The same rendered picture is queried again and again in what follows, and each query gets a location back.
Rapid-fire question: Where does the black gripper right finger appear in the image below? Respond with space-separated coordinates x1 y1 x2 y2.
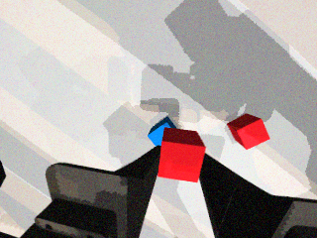
198 153 317 238

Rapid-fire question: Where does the red cube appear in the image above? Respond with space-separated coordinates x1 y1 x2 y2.
158 127 206 182
227 113 269 150

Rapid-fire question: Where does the blue cube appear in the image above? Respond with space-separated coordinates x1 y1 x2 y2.
148 116 177 146

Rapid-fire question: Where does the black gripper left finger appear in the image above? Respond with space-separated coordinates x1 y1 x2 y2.
46 145 161 238

